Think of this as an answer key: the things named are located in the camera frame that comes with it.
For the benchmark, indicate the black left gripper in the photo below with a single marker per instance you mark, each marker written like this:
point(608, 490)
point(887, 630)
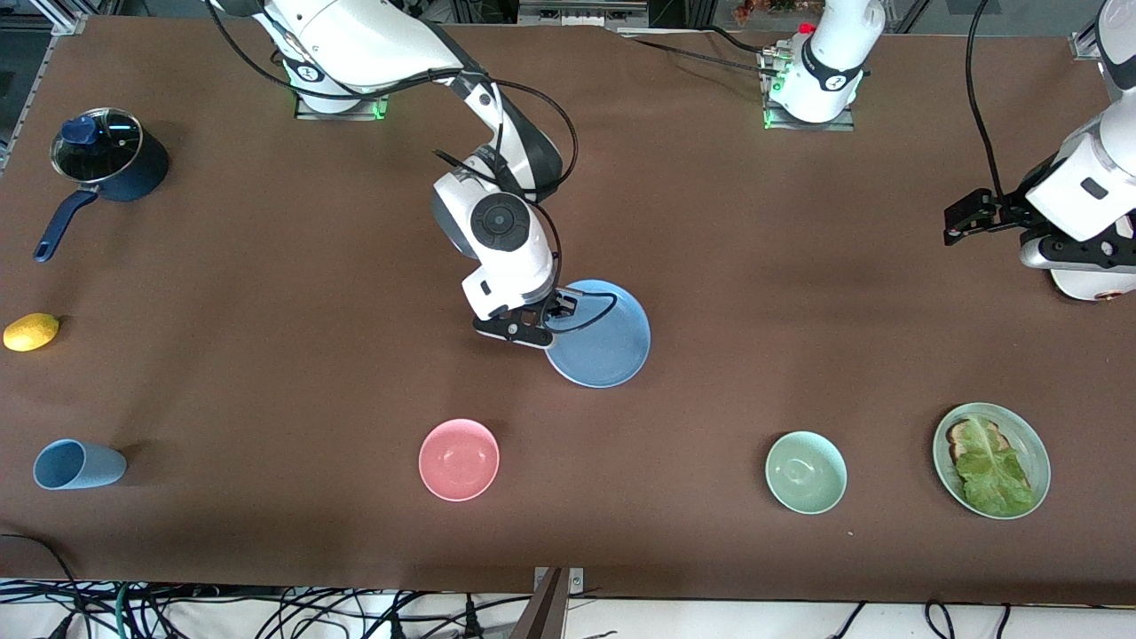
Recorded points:
point(1014, 216)

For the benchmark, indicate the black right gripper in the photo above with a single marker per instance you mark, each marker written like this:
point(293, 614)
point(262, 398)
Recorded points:
point(556, 308)

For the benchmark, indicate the blue plate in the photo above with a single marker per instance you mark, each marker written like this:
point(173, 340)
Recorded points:
point(608, 351)

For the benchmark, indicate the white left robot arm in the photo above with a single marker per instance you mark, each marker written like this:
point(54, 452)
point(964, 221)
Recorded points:
point(834, 53)

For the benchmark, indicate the pink bowl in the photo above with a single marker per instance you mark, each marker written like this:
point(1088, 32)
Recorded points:
point(459, 460)

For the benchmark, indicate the aluminium corner profile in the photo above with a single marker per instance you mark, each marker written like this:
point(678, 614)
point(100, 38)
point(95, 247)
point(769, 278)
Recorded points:
point(1084, 44)

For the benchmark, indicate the toasted bread slice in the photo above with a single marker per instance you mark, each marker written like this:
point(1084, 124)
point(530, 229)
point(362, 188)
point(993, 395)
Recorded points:
point(956, 437)

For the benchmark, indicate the green plate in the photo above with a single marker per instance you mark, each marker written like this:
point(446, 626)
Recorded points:
point(1031, 444)

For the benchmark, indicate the green lettuce leaf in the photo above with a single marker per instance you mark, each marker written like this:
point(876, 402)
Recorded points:
point(990, 479)

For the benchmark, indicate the brown table mat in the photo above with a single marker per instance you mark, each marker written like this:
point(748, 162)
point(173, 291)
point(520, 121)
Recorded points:
point(266, 266)

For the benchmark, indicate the green bowl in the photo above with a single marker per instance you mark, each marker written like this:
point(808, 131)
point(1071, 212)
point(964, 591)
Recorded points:
point(806, 472)

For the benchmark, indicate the dark blue saucepan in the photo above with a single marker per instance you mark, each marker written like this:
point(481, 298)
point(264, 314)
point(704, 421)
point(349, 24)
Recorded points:
point(146, 173)

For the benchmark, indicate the glass lid with blue knob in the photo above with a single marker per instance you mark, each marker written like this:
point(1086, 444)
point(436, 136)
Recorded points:
point(106, 151)

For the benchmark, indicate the blue cup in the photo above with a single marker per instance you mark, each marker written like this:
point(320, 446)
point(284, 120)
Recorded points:
point(80, 465)

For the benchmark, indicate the yellow lemon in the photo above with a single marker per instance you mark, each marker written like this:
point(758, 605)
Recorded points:
point(31, 332)

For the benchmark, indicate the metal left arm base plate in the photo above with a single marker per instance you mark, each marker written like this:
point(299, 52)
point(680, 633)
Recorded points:
point(812, 124)

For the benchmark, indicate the grey metal bracket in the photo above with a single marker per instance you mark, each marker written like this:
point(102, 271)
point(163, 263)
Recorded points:
point(577, 581)

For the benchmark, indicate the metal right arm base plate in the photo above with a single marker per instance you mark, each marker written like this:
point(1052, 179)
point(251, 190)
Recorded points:
point(342, 115)

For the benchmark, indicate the dark camera mount pole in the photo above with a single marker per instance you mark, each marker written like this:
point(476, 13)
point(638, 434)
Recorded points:
point(543, 612)

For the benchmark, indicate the aluminium frame bar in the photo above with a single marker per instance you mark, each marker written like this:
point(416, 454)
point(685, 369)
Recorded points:
point(577, 12)

